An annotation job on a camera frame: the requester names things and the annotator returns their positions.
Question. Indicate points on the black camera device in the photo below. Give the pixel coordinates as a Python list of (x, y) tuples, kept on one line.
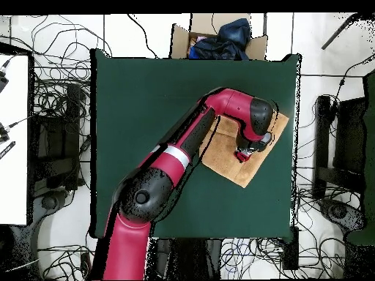
[(3, 134), (2, 82)]

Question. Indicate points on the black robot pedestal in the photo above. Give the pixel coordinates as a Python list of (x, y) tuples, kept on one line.
[(187, 257)]

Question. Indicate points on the black rod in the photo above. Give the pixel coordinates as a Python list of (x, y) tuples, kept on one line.
[(337, 32)]

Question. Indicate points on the green covered table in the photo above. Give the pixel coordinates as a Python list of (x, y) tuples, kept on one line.
[(370, 146)]

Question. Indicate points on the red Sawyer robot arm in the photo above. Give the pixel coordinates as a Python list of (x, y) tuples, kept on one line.
[(170, 164)]

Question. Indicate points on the tan terry towel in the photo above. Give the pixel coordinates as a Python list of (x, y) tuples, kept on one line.
[(222, 164)]

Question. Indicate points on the black rectangular block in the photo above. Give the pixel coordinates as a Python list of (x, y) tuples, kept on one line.
[(290, 251)]

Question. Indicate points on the dark green table cloth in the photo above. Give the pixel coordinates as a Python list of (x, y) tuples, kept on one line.
[(131, 102)]

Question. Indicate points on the black metal frame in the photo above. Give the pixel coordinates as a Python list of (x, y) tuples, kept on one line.
[(322, 131), (71, 117)]

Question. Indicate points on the dark chair base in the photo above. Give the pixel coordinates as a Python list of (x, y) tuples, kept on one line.
[(339, 212)]

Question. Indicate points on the white desk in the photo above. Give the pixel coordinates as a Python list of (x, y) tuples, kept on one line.
[(14, 175)]

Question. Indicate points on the grey chair base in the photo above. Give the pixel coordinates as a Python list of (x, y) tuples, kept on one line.
[(48, 202)]

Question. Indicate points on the black flat strip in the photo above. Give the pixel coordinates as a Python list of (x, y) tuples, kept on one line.
[(7, 150)]

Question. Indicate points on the cardboard box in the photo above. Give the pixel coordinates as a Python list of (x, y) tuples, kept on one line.
[(178, 44)]

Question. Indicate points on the dark blue clothes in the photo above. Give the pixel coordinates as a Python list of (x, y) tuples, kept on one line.
[(228, 44)]

